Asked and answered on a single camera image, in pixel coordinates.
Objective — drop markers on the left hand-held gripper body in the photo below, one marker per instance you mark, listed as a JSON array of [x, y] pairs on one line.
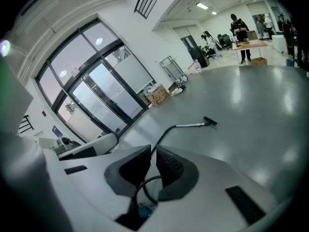
[[96, 145]]

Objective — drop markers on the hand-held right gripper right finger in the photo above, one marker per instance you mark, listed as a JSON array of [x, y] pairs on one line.
[[172, 170]]

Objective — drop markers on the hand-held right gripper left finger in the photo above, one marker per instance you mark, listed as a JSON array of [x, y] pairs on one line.
[[131, 169]]

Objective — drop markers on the silver vacuum cleaner wand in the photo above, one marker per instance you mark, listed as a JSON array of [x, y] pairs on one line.
[[190, 124]]

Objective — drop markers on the black floor nozzle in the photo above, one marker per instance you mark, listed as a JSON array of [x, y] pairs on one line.
[[210, 121]]

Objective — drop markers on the teal vacuum cleaner body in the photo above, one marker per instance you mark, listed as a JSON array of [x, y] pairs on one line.
[[145, 212]]

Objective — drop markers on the black framed glass door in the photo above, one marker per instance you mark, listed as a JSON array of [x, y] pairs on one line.
[[96, 86]]

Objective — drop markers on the black metal rack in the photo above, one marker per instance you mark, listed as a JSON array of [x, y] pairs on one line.
[[25, 124]]

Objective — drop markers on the patterned cardboard box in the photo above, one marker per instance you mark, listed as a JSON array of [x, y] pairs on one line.
[[158, 95]]

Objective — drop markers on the pile of white bags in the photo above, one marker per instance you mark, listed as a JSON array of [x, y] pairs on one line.
[[179, 87]]

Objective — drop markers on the grey metal cart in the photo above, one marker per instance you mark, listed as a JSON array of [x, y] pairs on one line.
[[172, 66]]

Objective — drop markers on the black speaker box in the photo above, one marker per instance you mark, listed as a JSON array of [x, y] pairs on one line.
[[201, 57]]

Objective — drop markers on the black office chair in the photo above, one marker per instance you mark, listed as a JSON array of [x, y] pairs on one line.
[[223, 40]]

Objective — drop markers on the open brown cardboard box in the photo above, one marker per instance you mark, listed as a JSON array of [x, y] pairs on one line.
[[259, 61]]

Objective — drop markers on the wooden table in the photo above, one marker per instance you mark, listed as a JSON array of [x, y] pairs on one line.
[[251, 44]]

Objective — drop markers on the white cabinet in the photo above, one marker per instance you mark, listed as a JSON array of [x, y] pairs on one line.
[[280, 43]]

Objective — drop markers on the blue wall sign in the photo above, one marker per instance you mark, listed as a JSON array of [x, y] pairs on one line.
[[56, 130]]

